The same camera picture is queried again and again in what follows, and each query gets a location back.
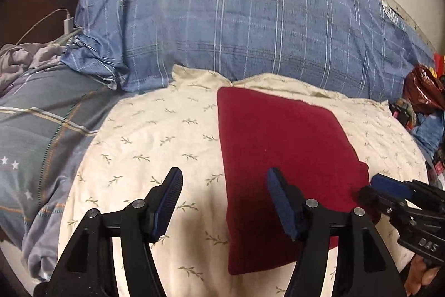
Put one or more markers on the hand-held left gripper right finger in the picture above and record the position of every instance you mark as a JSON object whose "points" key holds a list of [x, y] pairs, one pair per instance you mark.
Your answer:
{"points": [[282, 204]]}

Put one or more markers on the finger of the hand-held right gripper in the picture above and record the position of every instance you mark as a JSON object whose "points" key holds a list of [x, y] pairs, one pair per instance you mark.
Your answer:
{"points": [[391, 185], [377, 200]]}

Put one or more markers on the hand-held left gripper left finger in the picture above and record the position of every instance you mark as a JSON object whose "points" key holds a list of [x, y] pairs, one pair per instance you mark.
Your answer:
{"points": [[169, 199]]}

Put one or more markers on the red sweater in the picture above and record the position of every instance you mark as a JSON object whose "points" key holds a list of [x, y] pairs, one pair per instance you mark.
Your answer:
{"points": [[278, 137]]}

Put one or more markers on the person's right hand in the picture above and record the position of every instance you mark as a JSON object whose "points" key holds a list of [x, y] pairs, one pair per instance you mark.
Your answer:
{"points": [[419, 278]]}

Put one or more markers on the cream floral pillow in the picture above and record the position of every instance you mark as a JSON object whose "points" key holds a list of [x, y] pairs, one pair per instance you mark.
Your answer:
{"points": [[146, 144]]}

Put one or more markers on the blue cloth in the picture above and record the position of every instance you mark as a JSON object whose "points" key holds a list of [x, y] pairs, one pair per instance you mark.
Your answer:
{"points": [[429, 131]]}

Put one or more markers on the red plastic bag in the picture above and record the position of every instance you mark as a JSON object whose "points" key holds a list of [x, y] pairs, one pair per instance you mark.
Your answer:
{"points": [[422, 88]]}

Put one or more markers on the grey striped duvet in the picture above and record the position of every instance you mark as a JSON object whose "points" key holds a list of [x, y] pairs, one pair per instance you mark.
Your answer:
{"points": [[41, 144]]}

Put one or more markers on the blue plaid pillow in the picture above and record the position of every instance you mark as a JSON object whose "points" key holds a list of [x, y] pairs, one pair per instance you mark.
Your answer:
{"points": [[208, 22]]}

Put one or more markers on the white charger plug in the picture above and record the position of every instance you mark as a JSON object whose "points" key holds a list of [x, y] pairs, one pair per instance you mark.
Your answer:
{"points": [[67, 24]]}

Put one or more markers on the grey crumpled cloth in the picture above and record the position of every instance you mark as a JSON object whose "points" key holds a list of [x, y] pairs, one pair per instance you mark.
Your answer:
{"points": [[21, 60]]}

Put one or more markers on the brown wooden headboard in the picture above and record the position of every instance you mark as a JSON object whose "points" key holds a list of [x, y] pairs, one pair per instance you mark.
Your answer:
{"points": [[38, 1]]}

